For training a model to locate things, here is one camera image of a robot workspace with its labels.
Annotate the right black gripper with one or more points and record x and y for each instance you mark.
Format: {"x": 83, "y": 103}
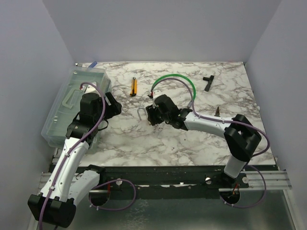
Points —
{"x": 151, "y": 117}

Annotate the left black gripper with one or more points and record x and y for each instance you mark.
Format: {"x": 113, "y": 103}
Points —
{"x": 114, "y": 109}

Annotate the brass padlock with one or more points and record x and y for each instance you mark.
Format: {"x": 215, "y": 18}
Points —
{"x": 143, "y": 116}

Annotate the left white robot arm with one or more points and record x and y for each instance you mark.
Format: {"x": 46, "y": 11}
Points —
{"x": 57, "y": 201}

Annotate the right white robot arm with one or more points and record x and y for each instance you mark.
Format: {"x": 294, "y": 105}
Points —
{"x": 242, "y": 138}

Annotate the yellow utility knife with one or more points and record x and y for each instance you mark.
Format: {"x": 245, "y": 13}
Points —
{"x": 133, "y": 87}

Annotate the clear plastic storage box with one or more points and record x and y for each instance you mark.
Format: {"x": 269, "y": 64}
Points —
{"x": 67, "y": 103}

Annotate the black T-shaped tool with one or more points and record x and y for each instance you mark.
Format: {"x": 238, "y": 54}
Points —
{"x": 209, "y": 81}

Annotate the blue pen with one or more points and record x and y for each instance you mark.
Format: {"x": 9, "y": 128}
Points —
{"x": 92, "y": 65}

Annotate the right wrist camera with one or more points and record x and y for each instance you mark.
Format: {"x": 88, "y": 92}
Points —
{"x": 154, "y": 94}

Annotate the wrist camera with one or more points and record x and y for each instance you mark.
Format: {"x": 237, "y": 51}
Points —
{"x": 88, "y": 89}
{"x": 154, "y": 94}

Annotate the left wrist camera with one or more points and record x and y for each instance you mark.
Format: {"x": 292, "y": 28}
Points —
{"x": 88, "y": 89}

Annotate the yellow handled pliers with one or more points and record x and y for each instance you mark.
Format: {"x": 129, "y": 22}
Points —
{"x": 217, "y": 112}

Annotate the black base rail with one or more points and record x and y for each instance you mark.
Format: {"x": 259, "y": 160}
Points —
{"x": 170, "y": 182}

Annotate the aluminium extrusion rail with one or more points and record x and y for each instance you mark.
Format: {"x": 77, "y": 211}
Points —
{"x": 275, "y": 180}

